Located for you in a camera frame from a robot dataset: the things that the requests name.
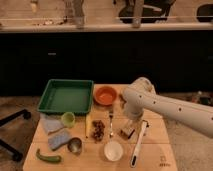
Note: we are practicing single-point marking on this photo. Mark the wooden block eraser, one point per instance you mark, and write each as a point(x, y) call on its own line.
point(127, 130)

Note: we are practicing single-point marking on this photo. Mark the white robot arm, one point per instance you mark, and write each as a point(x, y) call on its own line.
point(139, 95)

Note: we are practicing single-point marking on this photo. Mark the orange-red bowl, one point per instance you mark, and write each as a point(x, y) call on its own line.
point(105, 95)

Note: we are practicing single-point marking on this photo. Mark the silver fork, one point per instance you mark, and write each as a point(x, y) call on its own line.
point(111, 123)

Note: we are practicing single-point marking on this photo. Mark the yellow banana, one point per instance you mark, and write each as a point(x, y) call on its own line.
point(88, 123)

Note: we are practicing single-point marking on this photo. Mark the brown dried flower cluster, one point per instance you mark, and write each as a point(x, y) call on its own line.
point(98, 132)

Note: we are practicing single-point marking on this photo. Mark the green plastic tray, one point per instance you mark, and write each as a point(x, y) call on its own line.
point(64, 95)

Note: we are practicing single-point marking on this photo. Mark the light green cup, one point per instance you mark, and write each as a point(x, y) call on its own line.
point(68, 119)

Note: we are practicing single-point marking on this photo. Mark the grey cloth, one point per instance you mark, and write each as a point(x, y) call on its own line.
point(50, 124)

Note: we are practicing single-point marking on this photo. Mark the white cup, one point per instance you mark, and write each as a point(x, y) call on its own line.
point(113, 151)

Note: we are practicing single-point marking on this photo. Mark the silver metal cup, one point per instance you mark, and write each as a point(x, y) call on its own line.
point(75, 145)

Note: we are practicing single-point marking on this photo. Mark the blue sponge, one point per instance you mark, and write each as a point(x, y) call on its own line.
point(59, 140)

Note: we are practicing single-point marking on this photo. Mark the dark office chair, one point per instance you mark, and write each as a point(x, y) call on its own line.
point(153, 10)

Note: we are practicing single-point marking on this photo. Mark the green pepper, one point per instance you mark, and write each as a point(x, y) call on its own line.
point(50, 159)

